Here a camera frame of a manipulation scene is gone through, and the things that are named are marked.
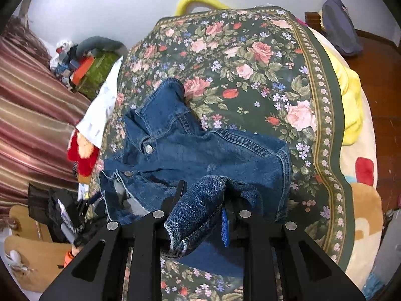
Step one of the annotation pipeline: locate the white shirt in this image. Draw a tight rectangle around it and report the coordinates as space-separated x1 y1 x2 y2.
76 57 124 150

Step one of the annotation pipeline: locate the cream cartoon blanket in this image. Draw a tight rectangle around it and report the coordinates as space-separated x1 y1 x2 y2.
332 83 385 290

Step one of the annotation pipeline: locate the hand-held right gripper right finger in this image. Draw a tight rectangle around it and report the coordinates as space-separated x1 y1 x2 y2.
221 191 367 301

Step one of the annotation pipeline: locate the pile of clutter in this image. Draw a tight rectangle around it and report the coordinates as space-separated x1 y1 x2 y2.
49 39 79 89

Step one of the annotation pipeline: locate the orange box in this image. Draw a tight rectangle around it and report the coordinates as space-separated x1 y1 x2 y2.
72 57 95 84

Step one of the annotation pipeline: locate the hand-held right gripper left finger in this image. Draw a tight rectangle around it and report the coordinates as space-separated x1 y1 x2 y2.
39 180 188 301

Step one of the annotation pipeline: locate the green floral blanket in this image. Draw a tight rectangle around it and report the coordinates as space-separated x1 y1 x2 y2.
91 8 357 301

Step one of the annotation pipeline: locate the grey panel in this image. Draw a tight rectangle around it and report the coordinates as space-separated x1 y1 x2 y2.
371 208 401 289

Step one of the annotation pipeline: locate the grey-blue bag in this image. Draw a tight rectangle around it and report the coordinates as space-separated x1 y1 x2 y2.
322 0 364 58

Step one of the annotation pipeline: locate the yellow fleece blanket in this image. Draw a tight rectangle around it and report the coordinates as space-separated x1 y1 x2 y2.
313 28 366 146

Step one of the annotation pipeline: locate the red plush toy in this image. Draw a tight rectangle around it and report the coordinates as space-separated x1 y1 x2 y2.
67 130 101 177

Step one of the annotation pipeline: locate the blue fuzzy cloth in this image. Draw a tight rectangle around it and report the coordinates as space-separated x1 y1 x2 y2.
363 272 386 296

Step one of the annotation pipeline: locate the black bag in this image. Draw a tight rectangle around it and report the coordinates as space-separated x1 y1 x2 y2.
28 182 86 243

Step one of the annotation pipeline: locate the wooden bedpost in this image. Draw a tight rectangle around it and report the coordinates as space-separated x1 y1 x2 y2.
305 12 323 32

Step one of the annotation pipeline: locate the blue denim jacket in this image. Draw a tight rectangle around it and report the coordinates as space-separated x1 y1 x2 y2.
100 78 294 278

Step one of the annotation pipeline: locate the green floral covered cabinet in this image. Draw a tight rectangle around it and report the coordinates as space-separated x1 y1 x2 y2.
77 52 123 101

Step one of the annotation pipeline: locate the grey neck pillow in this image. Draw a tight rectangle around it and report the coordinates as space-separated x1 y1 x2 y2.
76 36 128 58

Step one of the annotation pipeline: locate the striped red curtain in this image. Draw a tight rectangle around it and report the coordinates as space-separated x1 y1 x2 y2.
0 16 92 224

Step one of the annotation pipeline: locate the yellow curved tube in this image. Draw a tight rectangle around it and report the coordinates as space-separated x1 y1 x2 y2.
175 0 230 16

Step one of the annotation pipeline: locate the light wooden chair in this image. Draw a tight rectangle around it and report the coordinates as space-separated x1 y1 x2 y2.
4 205 74 293

